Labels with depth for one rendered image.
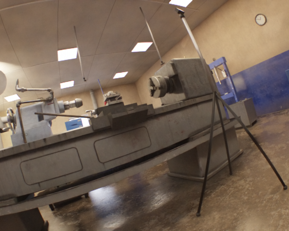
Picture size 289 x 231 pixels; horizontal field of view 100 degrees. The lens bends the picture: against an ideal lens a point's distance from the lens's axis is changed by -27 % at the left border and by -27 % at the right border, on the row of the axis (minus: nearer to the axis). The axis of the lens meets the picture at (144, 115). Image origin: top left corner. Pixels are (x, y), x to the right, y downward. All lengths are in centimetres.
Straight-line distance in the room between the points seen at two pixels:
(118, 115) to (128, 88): 859
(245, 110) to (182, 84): 211
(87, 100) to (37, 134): 767
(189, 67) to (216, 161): 109
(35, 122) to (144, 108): 90
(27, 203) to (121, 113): 92
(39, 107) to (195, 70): 169
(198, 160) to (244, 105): 221
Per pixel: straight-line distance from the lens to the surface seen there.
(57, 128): 865
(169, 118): 154
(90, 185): 113
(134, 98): 966
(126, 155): 133
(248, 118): 365
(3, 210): 129
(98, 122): 124
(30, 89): 142
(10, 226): 148
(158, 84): 177
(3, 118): 672
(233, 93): 465
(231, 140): 209
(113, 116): 117
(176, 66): 183
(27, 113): 151
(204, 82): 202
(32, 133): 140
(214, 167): 184
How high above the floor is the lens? 71
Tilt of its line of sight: 4 degrees up
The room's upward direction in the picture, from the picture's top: 17 degrees counter-clockwise
